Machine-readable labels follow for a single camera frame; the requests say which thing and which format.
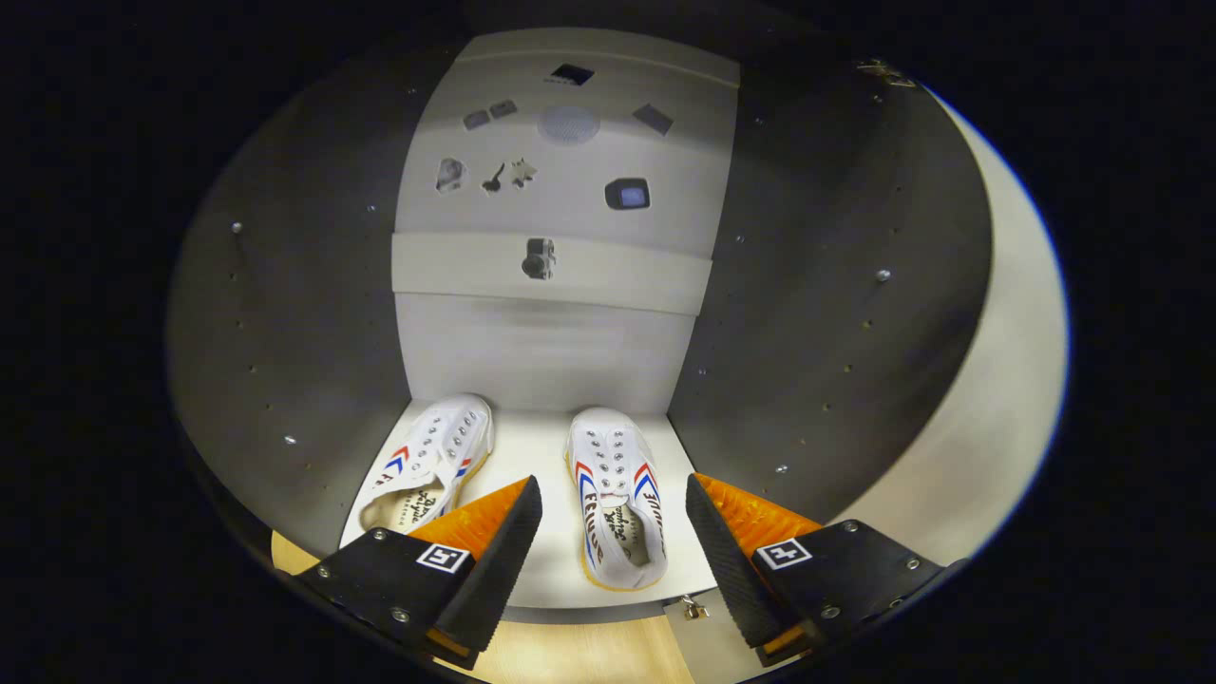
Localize dark grey shoe cabinet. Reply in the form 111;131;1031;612
166;27;998;628

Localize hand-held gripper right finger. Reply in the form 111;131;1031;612
685;473;952;665

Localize beige shoe cabinet door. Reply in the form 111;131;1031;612
665;90;1072;680

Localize white canvas shoe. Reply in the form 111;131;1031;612
359;394;495;533
565;407;669;592

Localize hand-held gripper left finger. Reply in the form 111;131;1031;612
290;475;543;668

